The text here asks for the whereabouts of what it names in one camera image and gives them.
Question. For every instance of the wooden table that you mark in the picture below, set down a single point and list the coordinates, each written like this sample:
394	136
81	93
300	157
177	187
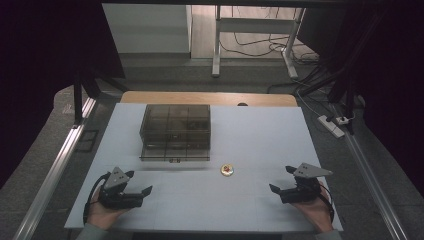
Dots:
206	98

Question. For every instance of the small round gold badge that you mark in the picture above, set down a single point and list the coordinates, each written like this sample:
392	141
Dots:
227	170

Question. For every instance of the dark curtain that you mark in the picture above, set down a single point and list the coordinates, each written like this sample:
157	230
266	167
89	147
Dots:
390	83
36	83

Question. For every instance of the person's right hand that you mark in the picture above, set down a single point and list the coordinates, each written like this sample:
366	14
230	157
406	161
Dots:
318	213

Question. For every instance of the white power strip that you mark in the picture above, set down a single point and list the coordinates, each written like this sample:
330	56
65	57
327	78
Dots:
330	126

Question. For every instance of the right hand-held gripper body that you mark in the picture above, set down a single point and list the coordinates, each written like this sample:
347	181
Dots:
301	192

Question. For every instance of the white desk frame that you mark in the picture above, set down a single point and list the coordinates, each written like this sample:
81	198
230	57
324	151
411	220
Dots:
216	40

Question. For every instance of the black metal stand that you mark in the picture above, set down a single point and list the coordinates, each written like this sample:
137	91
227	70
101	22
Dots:
78	100
348	100

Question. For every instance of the smoky transparent drawer box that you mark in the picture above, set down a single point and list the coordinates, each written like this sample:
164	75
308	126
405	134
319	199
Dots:
175	131

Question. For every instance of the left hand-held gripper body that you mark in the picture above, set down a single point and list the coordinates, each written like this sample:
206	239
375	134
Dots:
116	196

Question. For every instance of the person's left hand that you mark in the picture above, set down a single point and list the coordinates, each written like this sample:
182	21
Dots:
100	216

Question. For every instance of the white cabinet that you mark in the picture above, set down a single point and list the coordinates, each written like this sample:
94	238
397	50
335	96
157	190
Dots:
146	28

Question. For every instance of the aluminium rail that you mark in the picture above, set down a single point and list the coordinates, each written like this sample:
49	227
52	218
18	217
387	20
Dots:
373	180
53	180

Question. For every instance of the white plug adapter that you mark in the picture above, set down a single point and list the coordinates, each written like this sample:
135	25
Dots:
342	120

